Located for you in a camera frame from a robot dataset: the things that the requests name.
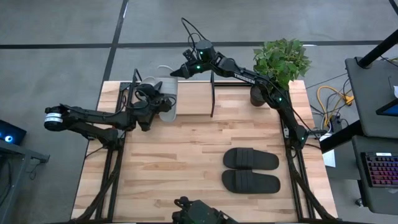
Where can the black rubber slide sandal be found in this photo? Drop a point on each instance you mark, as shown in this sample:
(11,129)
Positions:
(248,182)
(264,160)

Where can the grey metal cart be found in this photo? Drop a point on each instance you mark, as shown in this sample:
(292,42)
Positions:
(31,154)

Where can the white paper sheet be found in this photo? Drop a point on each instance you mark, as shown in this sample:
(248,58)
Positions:
(329,158)

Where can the tablet with blue screen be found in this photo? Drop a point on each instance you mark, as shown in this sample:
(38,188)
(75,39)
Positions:
(390,109)

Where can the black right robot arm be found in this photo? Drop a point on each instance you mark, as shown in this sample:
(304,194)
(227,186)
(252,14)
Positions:
(248,79)

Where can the dark green device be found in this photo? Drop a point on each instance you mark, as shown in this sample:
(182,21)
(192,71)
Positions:
(199,214)

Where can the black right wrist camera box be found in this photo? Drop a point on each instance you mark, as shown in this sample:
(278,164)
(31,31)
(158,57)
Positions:
(188,55)

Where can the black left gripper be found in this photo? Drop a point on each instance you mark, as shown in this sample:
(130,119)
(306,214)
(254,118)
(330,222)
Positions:
(155,105)

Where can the computer tower with blue light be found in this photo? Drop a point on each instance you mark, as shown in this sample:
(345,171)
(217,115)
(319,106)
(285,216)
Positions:
(12,133)

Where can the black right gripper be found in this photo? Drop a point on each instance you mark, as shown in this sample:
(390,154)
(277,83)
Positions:
(196,68)

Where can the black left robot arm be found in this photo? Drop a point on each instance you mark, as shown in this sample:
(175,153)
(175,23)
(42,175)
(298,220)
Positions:
(93,116)

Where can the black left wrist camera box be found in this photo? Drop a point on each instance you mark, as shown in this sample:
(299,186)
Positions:
(148,91)

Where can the black caster wheel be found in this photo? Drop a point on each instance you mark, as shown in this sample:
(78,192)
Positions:
(359,202)

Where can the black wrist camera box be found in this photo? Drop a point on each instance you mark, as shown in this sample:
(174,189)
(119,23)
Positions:
(188,55)
(148,91)

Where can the green plant in black pot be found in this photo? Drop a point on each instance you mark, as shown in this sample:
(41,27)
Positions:
(280,62)

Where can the black desk support beam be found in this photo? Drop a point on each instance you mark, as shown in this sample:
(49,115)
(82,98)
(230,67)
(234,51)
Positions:
(339,138)

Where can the black pole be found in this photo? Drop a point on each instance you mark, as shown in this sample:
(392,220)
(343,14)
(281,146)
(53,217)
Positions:
(379,48)

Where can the grey desk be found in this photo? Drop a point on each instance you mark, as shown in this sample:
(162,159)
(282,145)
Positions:
(379,199)
(370,93)

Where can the backlit colourful keyboard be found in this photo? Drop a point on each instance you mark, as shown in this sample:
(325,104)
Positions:
(382,169)

